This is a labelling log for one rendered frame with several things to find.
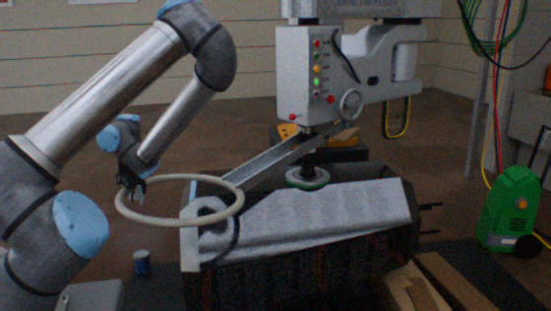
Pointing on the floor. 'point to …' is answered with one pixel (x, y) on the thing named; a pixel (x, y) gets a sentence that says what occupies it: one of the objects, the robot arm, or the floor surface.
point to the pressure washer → (513, 210)
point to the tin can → (142, 262)
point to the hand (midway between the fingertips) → (137, 200)
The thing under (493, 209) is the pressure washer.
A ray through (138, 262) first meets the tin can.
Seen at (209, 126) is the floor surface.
